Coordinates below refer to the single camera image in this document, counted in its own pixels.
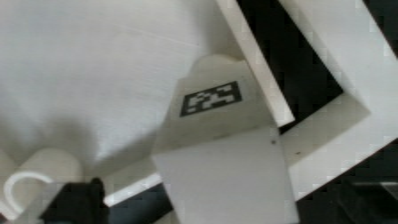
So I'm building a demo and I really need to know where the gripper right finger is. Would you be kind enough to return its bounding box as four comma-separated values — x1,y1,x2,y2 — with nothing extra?
344,181,398,224

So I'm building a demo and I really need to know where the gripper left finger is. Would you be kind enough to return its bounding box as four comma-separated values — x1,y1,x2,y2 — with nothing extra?
40,178,111,224

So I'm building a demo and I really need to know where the white square table top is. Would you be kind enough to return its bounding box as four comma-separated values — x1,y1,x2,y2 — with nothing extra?
0,0,299,224

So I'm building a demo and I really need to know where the white U-shaped obstacle fence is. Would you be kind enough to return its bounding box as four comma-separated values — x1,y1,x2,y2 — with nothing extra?
106,0,398,208

